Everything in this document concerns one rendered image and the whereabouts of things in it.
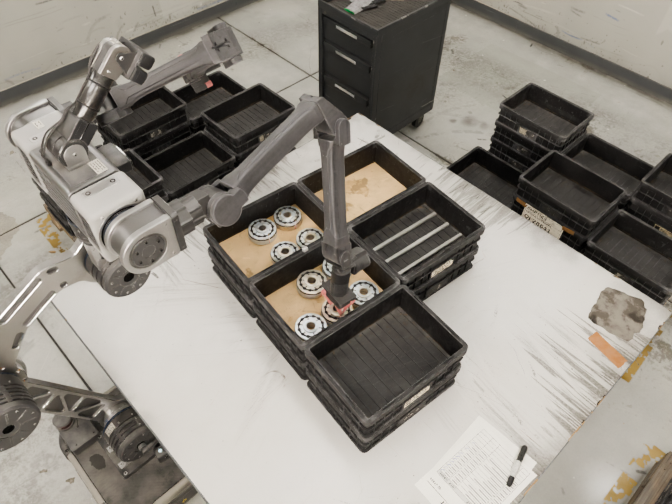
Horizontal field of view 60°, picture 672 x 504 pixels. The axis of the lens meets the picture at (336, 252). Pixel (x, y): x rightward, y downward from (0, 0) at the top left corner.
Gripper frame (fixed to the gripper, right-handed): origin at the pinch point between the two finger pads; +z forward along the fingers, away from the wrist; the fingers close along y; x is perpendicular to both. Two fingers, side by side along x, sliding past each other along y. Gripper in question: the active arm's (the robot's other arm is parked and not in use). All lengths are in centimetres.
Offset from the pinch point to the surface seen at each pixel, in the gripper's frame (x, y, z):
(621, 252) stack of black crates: -149, -29, 40
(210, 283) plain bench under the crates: 22, 46, 19
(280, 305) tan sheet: 12.1, 14.3, 5.2
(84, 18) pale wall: -36, 324, 49
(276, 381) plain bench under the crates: 24.6, -1.7, 19.1
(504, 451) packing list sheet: -17, -63, 16
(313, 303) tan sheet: 2.9, 8.4, 4.6
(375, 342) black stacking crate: -3.8, -15.5, 4.3
